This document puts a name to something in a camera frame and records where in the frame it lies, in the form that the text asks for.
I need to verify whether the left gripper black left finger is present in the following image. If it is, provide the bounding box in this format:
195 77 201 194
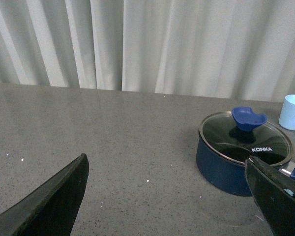
0 154 89 236

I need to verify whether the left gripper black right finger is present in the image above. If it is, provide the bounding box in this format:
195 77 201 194
245 156 295 236

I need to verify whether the glass lid blue knob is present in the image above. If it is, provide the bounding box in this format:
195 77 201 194
199 107 293 166

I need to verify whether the dark blue saucepan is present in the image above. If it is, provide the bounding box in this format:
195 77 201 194
196 112 295 197

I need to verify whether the light blue cup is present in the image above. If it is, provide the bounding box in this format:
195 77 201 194
279 94 295 131

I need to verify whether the white curtain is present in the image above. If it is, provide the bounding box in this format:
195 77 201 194
0 0 295 102

